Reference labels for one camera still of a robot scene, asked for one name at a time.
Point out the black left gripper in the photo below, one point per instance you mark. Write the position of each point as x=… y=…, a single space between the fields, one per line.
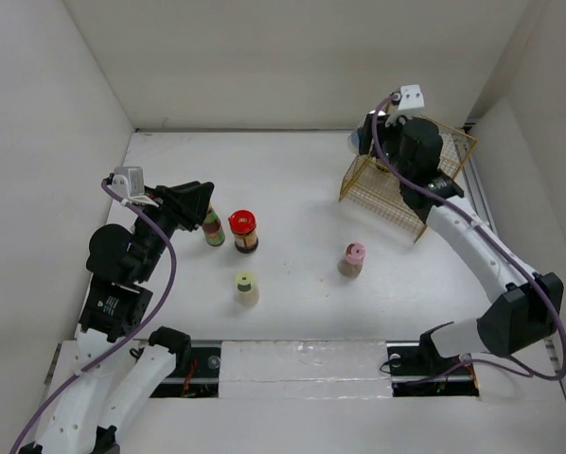
x=186 y=202

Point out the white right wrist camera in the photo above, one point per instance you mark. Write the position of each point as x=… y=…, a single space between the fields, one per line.
x=407 y=102

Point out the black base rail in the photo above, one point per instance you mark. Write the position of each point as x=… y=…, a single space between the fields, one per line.
x=343 y=369

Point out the yellow cap spice shaker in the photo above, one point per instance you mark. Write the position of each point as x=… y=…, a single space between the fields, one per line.
x=246 y=289

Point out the pink cap spice shaker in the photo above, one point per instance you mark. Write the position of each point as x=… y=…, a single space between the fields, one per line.
x=351 y=263

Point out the green label sauce bottle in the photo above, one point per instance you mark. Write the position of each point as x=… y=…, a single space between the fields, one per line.
x=212 y=229

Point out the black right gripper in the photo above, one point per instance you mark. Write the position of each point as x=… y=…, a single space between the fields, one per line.
x=365 y=133

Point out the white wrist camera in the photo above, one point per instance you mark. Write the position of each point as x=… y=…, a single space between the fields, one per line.
x=128 y=182
x=407 y=102

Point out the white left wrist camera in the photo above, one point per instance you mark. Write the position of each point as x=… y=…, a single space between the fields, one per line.
x=128 y=182

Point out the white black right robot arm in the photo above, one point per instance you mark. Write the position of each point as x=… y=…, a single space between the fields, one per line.
x=524 y=303

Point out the red lid sauce jar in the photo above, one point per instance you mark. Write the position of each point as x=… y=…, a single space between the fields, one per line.
x=243 y=227

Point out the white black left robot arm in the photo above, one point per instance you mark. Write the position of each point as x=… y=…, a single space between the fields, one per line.
x=133 y=272

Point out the silver cap blue shaker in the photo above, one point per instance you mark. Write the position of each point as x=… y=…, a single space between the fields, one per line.
x=354 y=141

